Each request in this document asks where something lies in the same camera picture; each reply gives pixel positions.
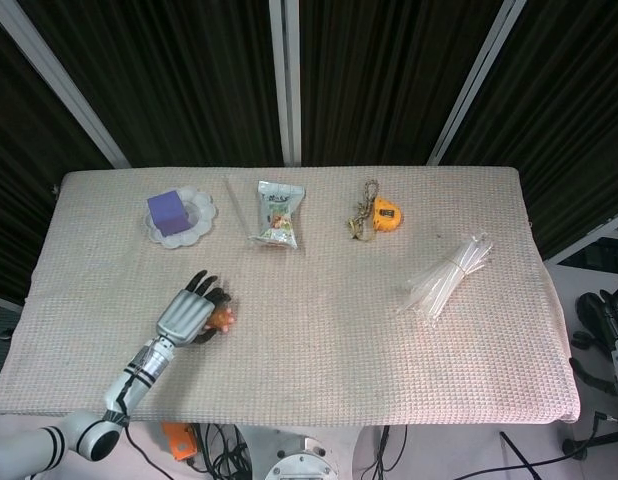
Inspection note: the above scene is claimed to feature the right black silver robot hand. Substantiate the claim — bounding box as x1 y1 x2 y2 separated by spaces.
568 288 618 406

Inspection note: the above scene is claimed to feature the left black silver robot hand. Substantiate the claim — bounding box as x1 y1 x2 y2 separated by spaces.
155 269 235 349

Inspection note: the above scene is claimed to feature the orange toy figure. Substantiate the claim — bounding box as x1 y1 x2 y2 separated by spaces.
203 308 236 334

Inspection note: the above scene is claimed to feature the grey round robot base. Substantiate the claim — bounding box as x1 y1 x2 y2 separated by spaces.
264 434 340 480

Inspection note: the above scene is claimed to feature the white flower-shaped plastic plate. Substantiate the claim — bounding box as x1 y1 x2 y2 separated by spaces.
141 184 219 250

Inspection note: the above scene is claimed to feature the beige woven table mat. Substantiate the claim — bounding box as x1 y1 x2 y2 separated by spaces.
0 166 583 426

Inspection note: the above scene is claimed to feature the purple foam cube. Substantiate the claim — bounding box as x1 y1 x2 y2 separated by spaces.
146 188 190 237

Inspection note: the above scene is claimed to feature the orange control box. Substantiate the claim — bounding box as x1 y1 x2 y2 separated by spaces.
162 423 198 461

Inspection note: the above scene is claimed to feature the silver green snack packet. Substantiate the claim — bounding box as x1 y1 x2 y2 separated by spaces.
247 180 308 250

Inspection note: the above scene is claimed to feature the bundle of clear straws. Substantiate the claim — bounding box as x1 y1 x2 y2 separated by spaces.
396 231 495 331

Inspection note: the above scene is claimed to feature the yellow tape measure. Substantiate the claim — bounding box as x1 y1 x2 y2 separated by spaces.
372 196 404 233

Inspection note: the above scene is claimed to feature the white frame post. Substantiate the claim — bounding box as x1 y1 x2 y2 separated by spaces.
268 0 303 167
426 0 528 165
0 0 131 169
543 209 618 269

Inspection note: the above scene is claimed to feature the black cable bundle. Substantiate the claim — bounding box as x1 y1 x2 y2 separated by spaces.
188 423 253 480
363 424 410 480

